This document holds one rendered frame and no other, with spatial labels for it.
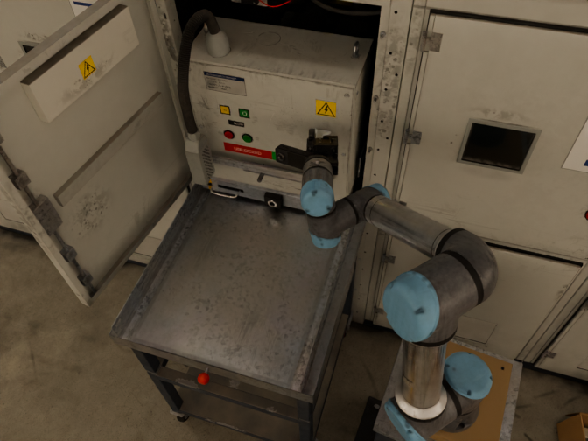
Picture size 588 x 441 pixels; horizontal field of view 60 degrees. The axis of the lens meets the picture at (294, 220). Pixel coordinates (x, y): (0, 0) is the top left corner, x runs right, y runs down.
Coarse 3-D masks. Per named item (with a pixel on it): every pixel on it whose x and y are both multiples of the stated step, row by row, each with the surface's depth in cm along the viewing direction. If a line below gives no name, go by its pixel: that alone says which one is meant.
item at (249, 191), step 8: (208, 184) 179; (224, 184) 176; (232, 184) 175; (240, 184) 174; (248, 184) 174; (232, 192) 179; (240, 192) 177; (248, 192) 176; (256, 192) 174; (264, 192) 173; (272, 192) 172; (280, 192) 171; (288, 192) 171; (288, 200) 172; (296, 200) 171
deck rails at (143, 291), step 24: (192, 192) 176; (192, 216) 176; (168, 240) 166; (168, 264) 164; (336, 264) 162; (144, 288) 157; (120, 312) 146; (120, 336) 149; (312, 336) 147; (312, 360) 142
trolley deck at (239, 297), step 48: (192, 240) 170; (240, 240) 169; (288, 240) 169; (192, 288) 158; (240, 288) 158; (288, 288) 157; (336, 288) 157; (144, 336) 149; (192, 336) 148; (240, 336) 148; (288, 336) 147; (288, 384) 139
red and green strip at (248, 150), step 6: (228, 144) 162; (234, 144) 161; (234, 150) 163; (240, 150) 162; (246, 150) 161; (252, 150) 161; (258, 150) 160; (264, 150) 159; (258, 156) 162; (264, 156) 161; (270, 156) 160
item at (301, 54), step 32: (256, 32) 147; (288, 32) 147; (320, 32) 146; (224, 64) 138; (256, 64) 138; (288, 64) 137; (320, 64) 137; (352, 64) 136; (352, 128) 141; (352, 160) 156
